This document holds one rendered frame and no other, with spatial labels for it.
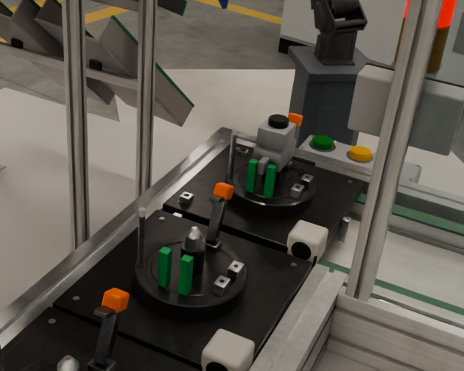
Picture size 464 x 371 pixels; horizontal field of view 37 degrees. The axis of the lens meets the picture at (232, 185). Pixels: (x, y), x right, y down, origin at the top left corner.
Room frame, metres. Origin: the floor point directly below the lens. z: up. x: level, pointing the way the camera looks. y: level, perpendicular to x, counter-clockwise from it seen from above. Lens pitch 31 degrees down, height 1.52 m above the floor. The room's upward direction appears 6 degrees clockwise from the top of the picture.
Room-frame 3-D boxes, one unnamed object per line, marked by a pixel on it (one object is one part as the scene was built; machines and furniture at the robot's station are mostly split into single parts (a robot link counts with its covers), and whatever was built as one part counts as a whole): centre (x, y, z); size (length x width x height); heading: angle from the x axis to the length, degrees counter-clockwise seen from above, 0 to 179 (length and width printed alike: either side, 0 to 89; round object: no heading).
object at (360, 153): (1.08, -0.22, 0.96); 0.04 x 0.04 x 0.02
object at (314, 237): (0.79, -0.11, 0.97); 0.05 x 0.05 x 0.04; 68
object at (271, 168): (0.87, -0.05, 1.01); 0.01 x 0.01 x 0.05; 68
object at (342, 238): (0.86, -0.17, 0.95); 0.01 x 0.01 x 0.04; 68
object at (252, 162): (0.88, -0.03, 1.01); 0.01 x 0.01 x 0.05; 68
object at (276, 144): (0.90, -0.05, 1.06); 0.08 x 0.04 x 0.07; 158
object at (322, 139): (1.11, -0.15, 0.96); 0.04 x 0.04 x 0.02
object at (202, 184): (0.91, -0.06, 0.96); 0.24 x 0.24 x 0.02; 68
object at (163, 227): (0.68, 0.04, 1.01); 0.24 x 0.24 x 0.13; 68
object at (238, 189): (0.91, -0.06, 0.98); 0.14 x 0.14 x 0.02
